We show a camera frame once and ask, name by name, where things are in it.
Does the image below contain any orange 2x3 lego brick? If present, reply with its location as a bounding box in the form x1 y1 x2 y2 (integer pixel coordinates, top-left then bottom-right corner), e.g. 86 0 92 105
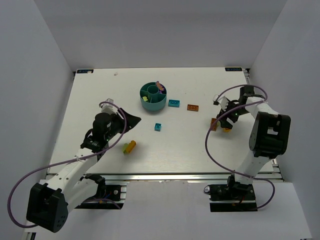
210 118 219 132

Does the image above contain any dark orange long lego brick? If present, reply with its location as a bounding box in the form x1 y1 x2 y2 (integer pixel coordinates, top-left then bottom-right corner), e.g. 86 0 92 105
187 104 199 112

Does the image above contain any purple long lego brick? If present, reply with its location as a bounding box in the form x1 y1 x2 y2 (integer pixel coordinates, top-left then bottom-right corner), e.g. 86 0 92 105
155 81 165 92

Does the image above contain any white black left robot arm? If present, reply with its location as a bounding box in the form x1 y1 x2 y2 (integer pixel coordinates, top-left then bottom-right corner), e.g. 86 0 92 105
26 108 141 233

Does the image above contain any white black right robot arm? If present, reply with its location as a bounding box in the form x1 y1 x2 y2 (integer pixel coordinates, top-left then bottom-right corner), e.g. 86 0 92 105
213 84 291 192

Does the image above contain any yellow-orange long lego brick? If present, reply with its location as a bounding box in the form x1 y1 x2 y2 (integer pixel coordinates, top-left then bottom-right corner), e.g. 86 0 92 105
125 140 137 154

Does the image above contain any small teal square lego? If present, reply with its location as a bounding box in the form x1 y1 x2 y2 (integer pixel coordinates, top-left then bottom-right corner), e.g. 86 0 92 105
154 123 162 132

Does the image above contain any light green small lego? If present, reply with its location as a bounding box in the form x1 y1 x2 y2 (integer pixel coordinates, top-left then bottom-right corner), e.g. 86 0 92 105
122 143 129 154

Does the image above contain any teal round divided container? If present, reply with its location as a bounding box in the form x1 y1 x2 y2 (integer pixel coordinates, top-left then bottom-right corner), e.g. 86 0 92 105
139 82 167 112

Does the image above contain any teal long lego brick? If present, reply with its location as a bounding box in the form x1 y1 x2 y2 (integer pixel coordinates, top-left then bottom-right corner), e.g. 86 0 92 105
168 99 180 108

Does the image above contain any right blue corner label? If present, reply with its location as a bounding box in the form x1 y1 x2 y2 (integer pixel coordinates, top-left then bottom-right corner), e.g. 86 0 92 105
224 67 243 72

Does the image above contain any blue corner label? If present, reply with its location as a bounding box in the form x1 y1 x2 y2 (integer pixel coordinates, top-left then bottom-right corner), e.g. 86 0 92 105
76 69 94 74
224 67 243 72

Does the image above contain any left blue corner label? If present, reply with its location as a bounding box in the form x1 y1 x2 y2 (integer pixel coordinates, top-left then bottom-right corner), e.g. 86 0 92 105
76 69 94 74

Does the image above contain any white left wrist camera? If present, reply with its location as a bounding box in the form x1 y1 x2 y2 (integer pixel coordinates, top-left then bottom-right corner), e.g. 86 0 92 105
99 98 118 115

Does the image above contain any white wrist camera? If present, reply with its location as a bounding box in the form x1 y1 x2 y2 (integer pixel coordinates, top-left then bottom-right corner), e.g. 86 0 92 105
99 98 118 115
213 95 230 112

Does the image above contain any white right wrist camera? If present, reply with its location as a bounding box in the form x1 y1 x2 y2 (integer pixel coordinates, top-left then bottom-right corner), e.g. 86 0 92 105
213 95 230 112

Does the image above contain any aluminium right table rail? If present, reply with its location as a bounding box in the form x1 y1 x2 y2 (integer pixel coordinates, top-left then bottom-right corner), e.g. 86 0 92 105
243 67 285 180

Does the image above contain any aluminium table rail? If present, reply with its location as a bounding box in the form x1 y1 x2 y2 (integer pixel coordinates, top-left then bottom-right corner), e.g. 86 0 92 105
243 67 285 180
47 172 285 182

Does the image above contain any aluminium front table rail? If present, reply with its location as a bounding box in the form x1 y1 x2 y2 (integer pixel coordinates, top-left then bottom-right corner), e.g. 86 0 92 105
47 172 285 182

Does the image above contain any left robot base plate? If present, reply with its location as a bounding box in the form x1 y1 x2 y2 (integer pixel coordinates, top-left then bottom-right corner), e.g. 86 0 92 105
76 184 127 210

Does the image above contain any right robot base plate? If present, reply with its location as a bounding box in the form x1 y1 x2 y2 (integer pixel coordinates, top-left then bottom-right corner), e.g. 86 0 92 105
203 184 258 213

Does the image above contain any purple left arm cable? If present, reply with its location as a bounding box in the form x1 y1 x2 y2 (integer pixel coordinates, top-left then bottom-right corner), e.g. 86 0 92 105
7 101 127 229

